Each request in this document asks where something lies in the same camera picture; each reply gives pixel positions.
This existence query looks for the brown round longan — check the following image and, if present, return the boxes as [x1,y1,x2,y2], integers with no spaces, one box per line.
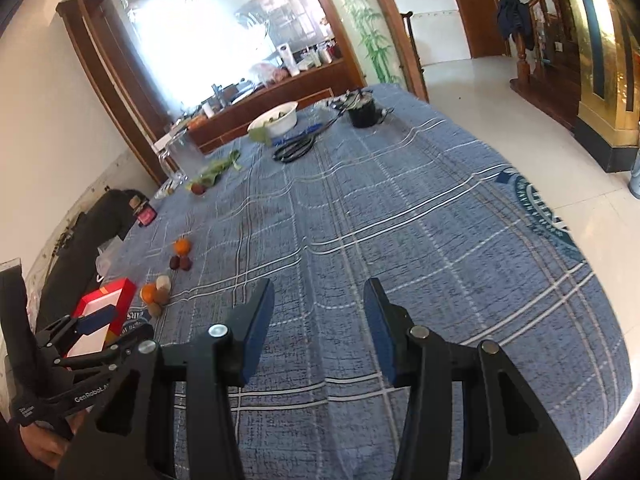
[146,302,164,318]
[153,287,170,307]

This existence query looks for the orange tangerine with stem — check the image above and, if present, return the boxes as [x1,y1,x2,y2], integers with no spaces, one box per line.
[139,283,156,304]

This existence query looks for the dark red jujube date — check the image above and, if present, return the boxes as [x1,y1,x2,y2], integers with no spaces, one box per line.
[179,256,192,271]

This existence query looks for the person's left hand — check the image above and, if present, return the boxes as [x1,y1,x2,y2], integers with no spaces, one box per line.
[18,424,72,470]

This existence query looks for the red shallow box tray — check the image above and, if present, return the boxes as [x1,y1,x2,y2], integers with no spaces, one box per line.
[65,278,137,358]

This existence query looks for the black sofa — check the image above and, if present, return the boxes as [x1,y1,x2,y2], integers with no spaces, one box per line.
[36,190,148,330]

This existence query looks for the white plastic bag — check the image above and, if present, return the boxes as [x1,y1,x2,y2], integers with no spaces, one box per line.
[96,236,122,283]

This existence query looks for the dark jar pink label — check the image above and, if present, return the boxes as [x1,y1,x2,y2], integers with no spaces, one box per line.
[129,195,157,226]

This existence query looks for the red date near greens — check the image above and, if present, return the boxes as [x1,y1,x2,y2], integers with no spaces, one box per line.
[191,183,206,195]

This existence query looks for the green leafy vegetable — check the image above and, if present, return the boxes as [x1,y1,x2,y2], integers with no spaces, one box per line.
[186,150,242,193]

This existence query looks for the clear glass beer mug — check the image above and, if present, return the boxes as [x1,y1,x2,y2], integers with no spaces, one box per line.
[153,128,207,184]

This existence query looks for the dark wooden counter cabinet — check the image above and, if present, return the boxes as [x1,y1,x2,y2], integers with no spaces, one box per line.
[188,60,366,154]

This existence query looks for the green leaf over bowl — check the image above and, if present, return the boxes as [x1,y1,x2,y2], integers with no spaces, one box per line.
[247,127,272,148]

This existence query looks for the black scissors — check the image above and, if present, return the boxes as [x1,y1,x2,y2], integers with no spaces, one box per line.
[272,133,316,164]

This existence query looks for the white bowl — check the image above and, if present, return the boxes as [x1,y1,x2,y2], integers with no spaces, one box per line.
[247,101,298,139]

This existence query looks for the blue plaid tablecloth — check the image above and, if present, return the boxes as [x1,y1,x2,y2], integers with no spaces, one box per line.
[108,84,632,479]

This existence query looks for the blue pen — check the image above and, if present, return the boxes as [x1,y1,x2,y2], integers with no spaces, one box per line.
[271,124,323,146]

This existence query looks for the black cup with tools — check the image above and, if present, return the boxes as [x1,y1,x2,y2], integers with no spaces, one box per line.
[344,89,394,129]

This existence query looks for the gold pillar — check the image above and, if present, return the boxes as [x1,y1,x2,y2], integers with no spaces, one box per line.
[570,0,639,174]

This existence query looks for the wooden stair railing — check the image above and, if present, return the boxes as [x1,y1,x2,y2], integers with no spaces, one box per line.
[510,0,580,131]

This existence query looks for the dark jacket on railing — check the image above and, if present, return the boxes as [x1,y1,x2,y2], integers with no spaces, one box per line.
[497,0,535,51]

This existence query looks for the wooden door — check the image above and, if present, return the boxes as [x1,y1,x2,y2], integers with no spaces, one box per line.
[456,0,511,58]

